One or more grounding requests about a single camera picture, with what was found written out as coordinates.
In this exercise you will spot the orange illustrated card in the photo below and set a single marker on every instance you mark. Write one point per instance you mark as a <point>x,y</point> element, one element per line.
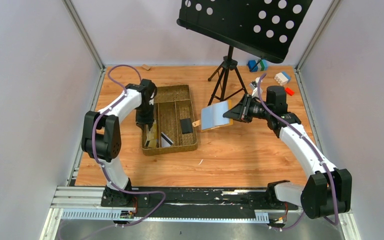
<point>155,132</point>

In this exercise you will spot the white card with black stripe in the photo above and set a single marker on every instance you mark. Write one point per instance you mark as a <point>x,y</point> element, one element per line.
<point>152,143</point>

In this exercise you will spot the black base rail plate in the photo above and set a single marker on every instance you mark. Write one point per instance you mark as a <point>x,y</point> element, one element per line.
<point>196,202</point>

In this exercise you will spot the dark grey card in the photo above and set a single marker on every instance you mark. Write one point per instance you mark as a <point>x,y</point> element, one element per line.
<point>186,126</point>

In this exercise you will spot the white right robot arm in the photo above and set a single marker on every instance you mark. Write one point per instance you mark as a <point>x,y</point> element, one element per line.
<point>328,189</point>

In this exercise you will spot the yellow leather card holder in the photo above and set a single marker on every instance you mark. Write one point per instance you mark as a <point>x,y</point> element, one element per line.
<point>212,116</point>

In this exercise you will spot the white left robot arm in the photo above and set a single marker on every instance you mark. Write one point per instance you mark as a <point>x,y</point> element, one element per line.
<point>101,136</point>

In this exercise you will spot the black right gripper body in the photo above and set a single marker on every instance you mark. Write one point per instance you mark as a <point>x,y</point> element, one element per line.
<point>245,108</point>

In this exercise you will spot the red toy block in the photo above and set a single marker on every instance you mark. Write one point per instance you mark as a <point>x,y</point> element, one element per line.
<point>289,91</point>

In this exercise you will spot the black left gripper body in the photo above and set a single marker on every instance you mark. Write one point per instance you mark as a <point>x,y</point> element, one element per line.
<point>144,120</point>

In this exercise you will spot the woven straw divided tray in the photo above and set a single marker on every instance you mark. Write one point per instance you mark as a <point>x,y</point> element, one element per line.
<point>171,104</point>

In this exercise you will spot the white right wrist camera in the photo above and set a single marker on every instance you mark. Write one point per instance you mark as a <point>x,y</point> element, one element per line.
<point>255,89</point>

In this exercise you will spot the white blue toy block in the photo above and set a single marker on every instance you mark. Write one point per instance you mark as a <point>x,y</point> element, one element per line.
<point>282,78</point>

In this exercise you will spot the small wooden block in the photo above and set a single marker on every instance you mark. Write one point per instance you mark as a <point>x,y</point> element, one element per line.
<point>146,67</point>

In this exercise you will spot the black music stand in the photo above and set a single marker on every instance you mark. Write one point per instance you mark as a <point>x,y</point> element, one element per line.
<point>263,28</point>

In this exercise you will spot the blue green toy block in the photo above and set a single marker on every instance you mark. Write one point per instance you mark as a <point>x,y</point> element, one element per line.
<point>257,65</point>

